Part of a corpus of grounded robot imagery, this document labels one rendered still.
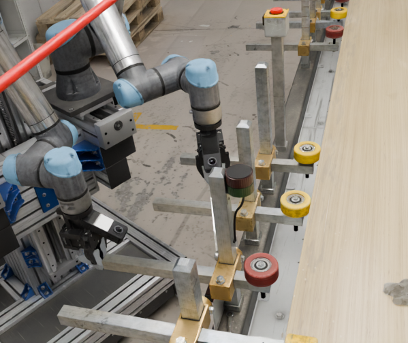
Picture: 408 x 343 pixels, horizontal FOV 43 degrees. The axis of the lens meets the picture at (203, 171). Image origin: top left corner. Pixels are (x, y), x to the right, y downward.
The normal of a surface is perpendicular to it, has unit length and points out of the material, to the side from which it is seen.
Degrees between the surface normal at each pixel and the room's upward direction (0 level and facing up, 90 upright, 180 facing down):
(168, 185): 0
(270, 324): 0
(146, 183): 0
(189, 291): 90
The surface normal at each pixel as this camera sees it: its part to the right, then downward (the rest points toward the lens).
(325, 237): -0.11, -0.81
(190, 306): -0.28, 0.58
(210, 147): -0.07, -0.39
